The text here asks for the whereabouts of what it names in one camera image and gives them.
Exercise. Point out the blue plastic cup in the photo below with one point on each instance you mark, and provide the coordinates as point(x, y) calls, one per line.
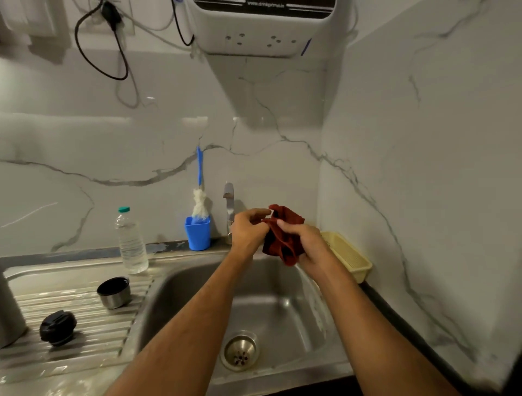
point(198, 234)

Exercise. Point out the white wall socket plate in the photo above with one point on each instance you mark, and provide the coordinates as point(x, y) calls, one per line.
point(126, 24)

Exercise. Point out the black power plug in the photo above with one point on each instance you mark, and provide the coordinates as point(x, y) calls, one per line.
point(111, 14)

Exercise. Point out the steel faucet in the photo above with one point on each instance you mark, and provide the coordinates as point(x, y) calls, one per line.
point(229, 200)

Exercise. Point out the yellow plastic basket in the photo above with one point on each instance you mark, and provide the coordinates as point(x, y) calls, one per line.
point(348, 255)

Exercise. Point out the steel flask cup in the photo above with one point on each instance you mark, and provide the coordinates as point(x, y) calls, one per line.
point(114, 293)

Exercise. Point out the person's right hand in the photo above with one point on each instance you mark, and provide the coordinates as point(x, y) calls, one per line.
point(308, 247)

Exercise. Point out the steel sink drain strainer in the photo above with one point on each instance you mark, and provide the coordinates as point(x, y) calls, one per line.
point(239, 351)

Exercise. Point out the person's right forearm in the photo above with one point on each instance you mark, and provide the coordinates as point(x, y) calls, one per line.
point(375, 338)

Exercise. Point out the black flask lid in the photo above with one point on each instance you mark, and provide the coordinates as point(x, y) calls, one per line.
point(58, 328)

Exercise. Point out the person's left hand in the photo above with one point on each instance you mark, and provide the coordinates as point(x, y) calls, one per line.
point(246, 236)

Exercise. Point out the person's left forearm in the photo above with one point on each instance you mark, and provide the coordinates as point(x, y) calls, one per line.
point(191, 326)

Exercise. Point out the person's right thumb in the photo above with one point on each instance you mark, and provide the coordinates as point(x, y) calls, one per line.
point(288, 226)

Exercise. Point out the clear plastic water bottle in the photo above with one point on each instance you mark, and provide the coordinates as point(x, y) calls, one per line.
point(131, 244)

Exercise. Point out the stainless steel sink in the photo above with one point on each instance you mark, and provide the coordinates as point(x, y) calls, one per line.
point(277, 314)

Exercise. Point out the white water purifier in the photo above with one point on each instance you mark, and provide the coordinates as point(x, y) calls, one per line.
point(261, 28)

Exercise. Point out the steel flask body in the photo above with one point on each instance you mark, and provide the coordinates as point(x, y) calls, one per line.
point(10, 314)

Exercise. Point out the person's left thumb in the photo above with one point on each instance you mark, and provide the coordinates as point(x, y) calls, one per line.
point(264, 228)

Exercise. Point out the dark red cloth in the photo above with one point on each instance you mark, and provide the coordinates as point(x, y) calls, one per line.
point(283, 240)

